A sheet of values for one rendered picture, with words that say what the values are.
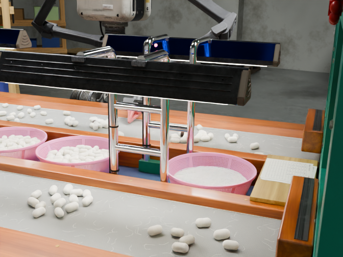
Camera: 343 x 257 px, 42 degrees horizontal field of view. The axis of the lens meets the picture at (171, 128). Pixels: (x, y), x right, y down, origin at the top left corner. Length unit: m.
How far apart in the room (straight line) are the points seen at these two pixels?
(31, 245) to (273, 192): 0.59
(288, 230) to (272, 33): 7.67
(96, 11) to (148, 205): 1.41
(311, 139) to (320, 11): 6.85
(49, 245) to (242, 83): 0.51
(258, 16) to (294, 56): 0.98
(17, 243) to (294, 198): 0.57
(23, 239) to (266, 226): 0.54
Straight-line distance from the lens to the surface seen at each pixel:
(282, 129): 1.76
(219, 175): 1.33
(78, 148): 1.56
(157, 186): 1.18
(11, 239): 0.99
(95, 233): 1.02
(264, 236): 1.03
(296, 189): 0.99
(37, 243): 0.96
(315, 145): 1.43
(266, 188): 1.18
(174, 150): 1.47
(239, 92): 0.89
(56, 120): 1.91
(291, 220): 0.85
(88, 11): 2.39
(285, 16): 8.34
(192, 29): 8.96
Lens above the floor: 1.25
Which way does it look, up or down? 17 degrees down
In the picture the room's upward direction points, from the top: 1 degrees clockwise
